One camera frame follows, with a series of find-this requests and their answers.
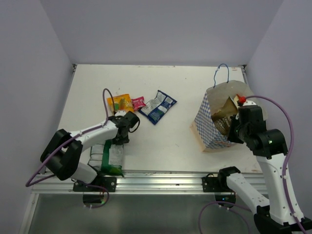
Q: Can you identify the orange snack bag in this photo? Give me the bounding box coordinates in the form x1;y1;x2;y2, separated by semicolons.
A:
106;94;134;112

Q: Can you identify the brown Lerna snack bag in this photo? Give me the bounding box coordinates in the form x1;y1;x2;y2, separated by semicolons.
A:
212;97;238;136

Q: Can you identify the blue checkered paper bag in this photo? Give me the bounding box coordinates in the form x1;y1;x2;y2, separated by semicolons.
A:
190;63;269;154

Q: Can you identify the small pink snack packet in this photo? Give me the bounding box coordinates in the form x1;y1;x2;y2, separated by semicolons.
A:
131;97;146;111

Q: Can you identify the dark blue chips bag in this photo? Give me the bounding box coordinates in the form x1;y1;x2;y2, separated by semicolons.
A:
138;90;177;125

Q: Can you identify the green snack bag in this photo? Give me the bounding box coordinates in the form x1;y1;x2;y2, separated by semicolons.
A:
88;140;124;176

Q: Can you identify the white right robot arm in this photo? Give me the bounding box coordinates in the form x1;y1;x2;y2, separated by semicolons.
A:
217;105;312;234

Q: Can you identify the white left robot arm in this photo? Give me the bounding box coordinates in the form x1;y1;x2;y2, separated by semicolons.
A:
40;112;140;192

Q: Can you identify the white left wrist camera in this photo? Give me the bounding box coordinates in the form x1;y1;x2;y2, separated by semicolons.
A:
114;110;127;117

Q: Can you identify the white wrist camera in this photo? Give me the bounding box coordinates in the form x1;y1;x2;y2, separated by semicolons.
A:
114;110;127;117
237;95;257;107

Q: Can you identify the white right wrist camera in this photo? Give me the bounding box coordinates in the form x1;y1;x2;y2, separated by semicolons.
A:
237;95;257;107

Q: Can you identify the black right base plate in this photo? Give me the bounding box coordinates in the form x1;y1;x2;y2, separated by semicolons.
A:
201;173;233;193

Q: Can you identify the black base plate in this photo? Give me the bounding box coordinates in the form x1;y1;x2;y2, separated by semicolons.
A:
73;176;117;193
201;173;233;193

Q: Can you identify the aluminium mounting rail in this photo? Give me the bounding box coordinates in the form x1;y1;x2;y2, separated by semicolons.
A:
31;171;234;195

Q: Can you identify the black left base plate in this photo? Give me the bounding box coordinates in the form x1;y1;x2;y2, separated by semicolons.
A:
73;176;117;193

